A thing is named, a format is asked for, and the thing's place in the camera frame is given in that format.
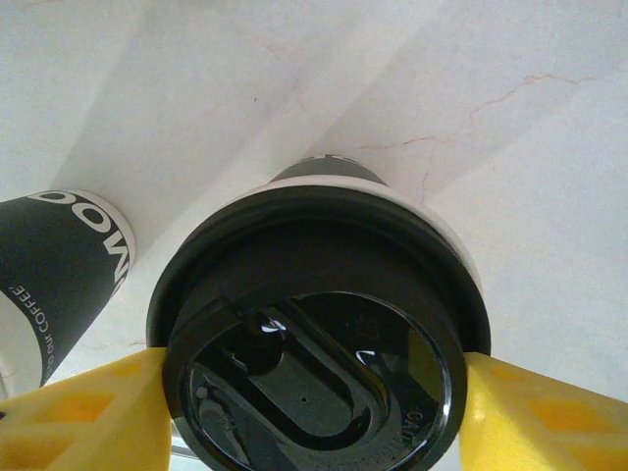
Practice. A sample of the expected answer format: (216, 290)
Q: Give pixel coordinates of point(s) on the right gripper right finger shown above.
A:
(539, 432)

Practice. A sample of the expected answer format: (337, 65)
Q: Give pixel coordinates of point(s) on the black plastic cup lid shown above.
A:
(319, 275)

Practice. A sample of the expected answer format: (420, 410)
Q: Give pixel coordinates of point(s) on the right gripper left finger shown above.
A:
(73, 432)

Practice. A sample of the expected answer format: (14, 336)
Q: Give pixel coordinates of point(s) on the black white paper cup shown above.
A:
(54, 255)
(333, 172)

